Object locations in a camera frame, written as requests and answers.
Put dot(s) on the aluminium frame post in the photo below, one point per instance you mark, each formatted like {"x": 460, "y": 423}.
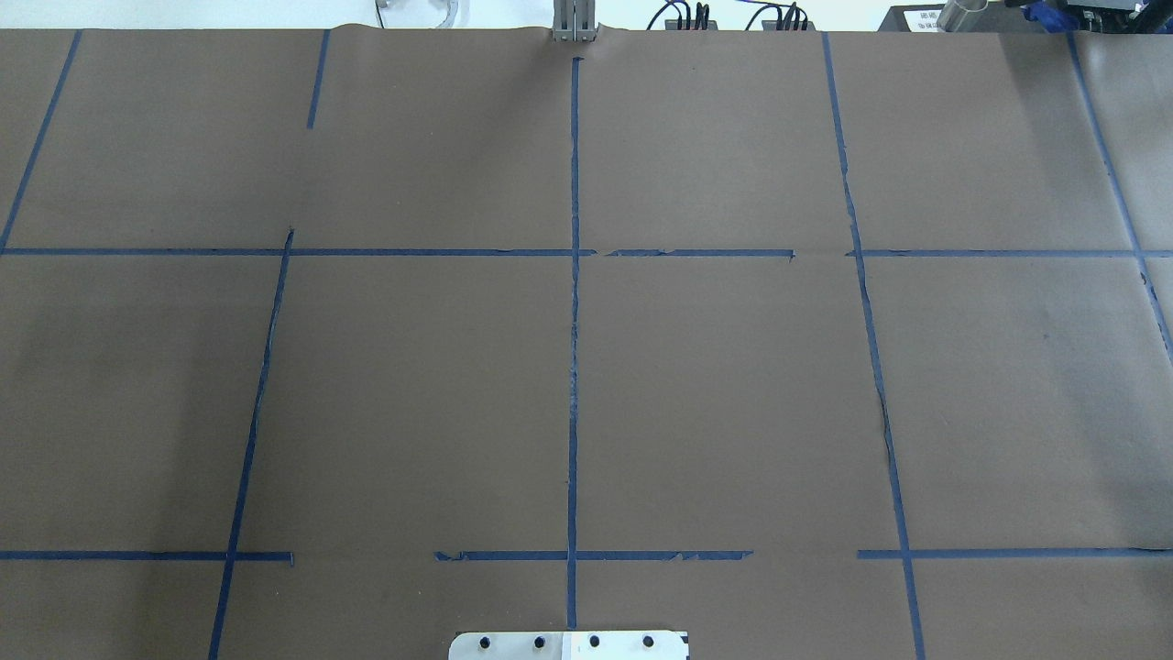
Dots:
{"x": 574, "y": 21}

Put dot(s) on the left black connector block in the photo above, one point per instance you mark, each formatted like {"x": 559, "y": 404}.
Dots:
{"x": 683, "y": 16}

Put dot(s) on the brown paper table cover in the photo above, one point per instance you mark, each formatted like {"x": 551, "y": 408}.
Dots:
{"x": 338, "y": 343}

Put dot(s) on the silver metal cylinder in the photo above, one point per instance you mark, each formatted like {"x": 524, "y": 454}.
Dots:
{"x": 960, "y": 16}

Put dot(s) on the black box with label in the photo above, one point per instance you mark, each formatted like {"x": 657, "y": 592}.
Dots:
{"x": 921, "y": 18}

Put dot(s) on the white camera mast base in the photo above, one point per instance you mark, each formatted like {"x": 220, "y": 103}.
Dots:
{"x": 614, "y": 644}

